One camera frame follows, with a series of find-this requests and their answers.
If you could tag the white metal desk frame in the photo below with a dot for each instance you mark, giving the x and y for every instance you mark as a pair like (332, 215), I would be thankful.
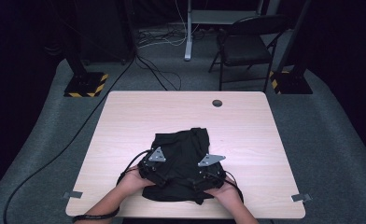
(189, 37)

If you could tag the black folding chair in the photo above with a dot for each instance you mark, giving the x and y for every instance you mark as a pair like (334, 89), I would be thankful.
(245, 46)

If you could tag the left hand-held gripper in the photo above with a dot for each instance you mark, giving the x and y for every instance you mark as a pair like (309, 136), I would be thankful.
(157, 155)

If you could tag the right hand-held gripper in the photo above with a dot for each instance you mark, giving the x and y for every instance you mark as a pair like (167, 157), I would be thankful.
(210, 160)

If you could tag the black stand yellow-striped base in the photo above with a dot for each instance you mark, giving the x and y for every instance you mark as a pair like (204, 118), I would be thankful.
(86, 84)
(291, 82)

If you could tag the person's left hand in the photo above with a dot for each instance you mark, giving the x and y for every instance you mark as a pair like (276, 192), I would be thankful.
(134, 182)

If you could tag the person's right hand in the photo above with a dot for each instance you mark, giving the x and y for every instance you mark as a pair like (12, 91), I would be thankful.
(226, 194)

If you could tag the black t-shirt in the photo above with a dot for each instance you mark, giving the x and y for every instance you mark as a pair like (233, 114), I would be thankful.
(184, 146)

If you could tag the grey table grommet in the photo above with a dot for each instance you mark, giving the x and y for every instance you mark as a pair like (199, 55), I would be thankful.
(217, 103)

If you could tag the grey tape piece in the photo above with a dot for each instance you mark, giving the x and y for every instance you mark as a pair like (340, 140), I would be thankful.
(301, 198)
(73, 195)

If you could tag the dark cabinet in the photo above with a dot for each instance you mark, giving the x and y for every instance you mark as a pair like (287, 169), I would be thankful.
(105, 31)

